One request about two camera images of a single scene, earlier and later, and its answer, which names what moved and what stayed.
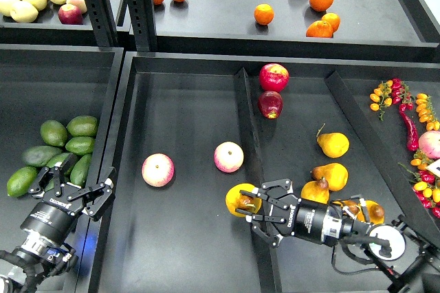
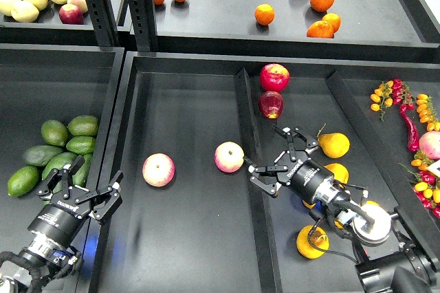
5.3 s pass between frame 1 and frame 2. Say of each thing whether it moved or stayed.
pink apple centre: stayed
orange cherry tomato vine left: stayed
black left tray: stayed
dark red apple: stayed
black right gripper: moved
